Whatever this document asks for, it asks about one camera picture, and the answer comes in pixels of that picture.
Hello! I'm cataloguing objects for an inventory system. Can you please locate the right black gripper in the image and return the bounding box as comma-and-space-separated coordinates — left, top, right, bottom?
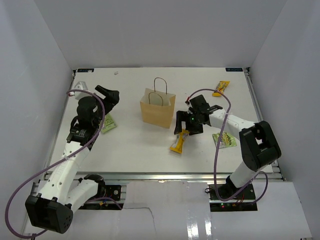
174, 110, 204, 136

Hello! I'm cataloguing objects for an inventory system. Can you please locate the yellow snack bar wrapper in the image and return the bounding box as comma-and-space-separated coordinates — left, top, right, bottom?
169, 129, 189, 154

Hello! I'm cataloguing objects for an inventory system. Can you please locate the brown paper bag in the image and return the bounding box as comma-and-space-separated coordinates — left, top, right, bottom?
140, 77, 176, 129

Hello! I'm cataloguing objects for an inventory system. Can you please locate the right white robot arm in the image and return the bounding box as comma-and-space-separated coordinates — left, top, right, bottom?
174, 95, 282, 202

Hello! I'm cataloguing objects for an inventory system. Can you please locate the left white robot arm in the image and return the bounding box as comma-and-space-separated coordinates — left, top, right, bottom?
25, 85, 120, 234

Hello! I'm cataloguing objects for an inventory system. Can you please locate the green mint sachet left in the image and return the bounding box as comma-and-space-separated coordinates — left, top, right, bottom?
100, 113, 117, 134

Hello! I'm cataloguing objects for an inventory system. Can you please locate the green mint sachet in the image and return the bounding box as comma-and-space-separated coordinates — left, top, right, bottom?
100, 113, 117, 134
212, 132, 237, 149

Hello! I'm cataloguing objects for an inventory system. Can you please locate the left blue corner label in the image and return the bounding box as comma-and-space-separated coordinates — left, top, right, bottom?
76, 68, 95, 73

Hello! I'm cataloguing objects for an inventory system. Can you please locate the blue corner label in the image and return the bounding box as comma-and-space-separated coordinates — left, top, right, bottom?
225, 67, 243, 72
76, 68, 95, 73

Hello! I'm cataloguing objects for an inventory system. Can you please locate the green mint sachet right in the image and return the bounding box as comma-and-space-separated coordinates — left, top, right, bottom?
212, 132, 237, 149

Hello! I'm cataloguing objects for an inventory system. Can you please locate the yellow candy bar far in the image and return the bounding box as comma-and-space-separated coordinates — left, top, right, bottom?
212, 80, 230, 97

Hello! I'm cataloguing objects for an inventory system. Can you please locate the right blue corner label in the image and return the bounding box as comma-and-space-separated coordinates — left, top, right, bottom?
225, 67, 243, 72

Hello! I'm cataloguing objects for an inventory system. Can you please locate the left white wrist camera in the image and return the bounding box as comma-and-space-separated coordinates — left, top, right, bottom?
67, 81, 90, 101

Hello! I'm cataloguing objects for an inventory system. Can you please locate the aluminium front rail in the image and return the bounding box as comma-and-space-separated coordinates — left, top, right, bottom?
73, 172, 283, 181

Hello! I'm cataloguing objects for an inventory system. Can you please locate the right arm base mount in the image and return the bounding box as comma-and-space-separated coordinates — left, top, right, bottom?
204, 184, 258, 213

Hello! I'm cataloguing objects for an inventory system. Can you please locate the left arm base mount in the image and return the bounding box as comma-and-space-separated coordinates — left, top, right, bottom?
80, 185, 124, 210

